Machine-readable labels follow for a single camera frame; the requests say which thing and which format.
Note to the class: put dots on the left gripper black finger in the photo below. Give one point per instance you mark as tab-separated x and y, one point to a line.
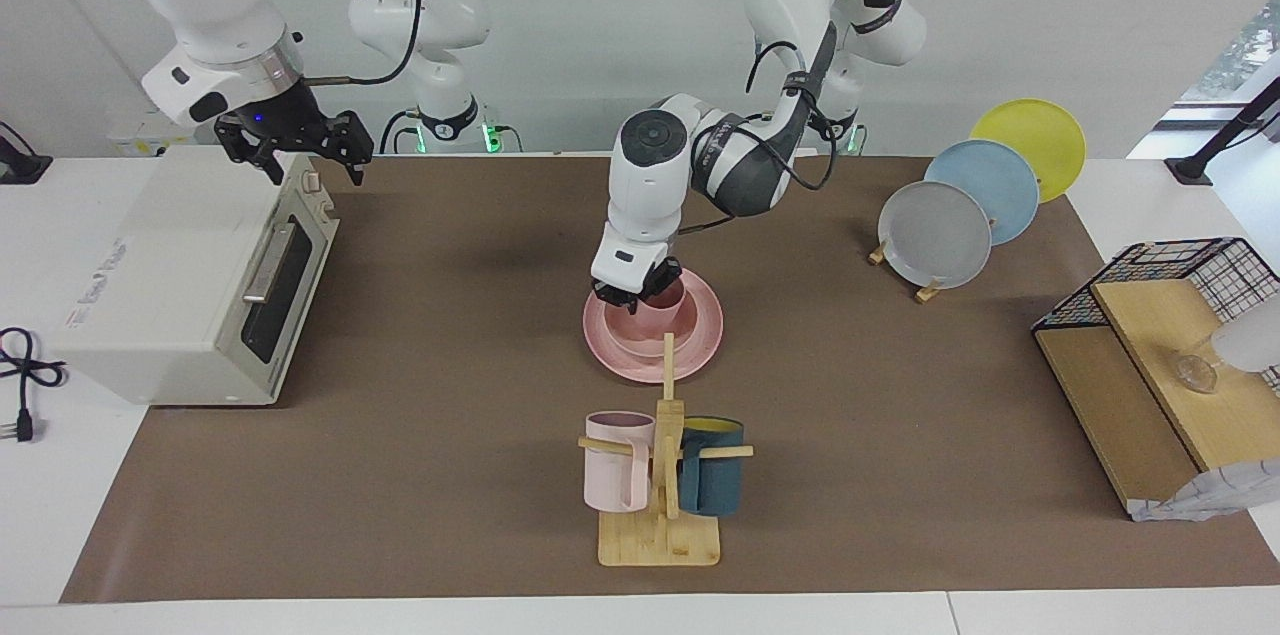
668	280
612	300

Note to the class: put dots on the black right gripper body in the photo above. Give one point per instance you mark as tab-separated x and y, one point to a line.
285	120

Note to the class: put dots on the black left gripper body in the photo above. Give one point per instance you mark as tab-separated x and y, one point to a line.
640	283

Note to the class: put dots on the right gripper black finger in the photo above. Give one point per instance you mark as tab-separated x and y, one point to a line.
258	155
355	145

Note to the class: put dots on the pink bowl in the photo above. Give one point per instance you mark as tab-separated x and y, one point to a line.
650	345

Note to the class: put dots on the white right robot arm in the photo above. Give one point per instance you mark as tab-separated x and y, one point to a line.
220	5

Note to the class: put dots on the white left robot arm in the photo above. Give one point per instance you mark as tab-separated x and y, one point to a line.
650	175

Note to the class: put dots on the pink plate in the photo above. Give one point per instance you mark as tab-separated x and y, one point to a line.
705	335

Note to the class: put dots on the white cardboard box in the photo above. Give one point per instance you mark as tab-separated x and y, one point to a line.
135	143

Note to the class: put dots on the white toaster oven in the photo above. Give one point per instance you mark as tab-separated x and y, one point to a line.
170	275

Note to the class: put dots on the pale pink mug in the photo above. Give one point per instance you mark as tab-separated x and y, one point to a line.
610	475

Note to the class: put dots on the dark teal mug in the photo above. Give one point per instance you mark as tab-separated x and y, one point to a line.
715	485

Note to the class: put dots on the wooden plate rack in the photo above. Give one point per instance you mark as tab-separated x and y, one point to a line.
877	255

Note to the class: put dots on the black desk clamp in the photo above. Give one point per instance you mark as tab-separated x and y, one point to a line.
20	167

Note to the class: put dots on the brown table mat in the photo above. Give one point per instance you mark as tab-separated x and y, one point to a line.
450	475

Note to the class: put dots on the wooden mug tree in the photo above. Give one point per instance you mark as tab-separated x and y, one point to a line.
660	540

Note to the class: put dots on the grey plate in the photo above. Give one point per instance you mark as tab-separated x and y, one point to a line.
935	235

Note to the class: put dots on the light blue plate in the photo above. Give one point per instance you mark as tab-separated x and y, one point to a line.
1000	180

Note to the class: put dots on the yellow plate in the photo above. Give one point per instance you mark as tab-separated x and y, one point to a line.
1040	130

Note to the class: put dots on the dark wooden shelf board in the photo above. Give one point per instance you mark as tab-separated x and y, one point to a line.
1110	415

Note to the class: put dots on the light wooden shelf board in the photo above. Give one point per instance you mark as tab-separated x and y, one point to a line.
1160	345

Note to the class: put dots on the clear glass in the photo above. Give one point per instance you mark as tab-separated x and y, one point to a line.
1196	373

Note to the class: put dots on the frosted white cup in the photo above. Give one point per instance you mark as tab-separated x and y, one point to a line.
1250	340

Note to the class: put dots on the black stand with foot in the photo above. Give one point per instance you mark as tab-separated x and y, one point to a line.
1235	125

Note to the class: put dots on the white patterned cloth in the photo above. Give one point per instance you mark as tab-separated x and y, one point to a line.
1220	495

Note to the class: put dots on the window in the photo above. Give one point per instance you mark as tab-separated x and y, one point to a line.
1235	55

